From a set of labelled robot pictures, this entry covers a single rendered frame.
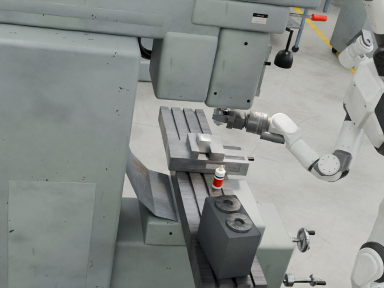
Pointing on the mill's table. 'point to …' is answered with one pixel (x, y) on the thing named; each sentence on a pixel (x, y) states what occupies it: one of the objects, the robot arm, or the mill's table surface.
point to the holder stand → (228, 236)
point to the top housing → (291, 3)
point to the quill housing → (236, 68)
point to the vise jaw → (216, 148)
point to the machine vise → (231, 161)
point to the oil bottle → (219, 178)
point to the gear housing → (241, 15)
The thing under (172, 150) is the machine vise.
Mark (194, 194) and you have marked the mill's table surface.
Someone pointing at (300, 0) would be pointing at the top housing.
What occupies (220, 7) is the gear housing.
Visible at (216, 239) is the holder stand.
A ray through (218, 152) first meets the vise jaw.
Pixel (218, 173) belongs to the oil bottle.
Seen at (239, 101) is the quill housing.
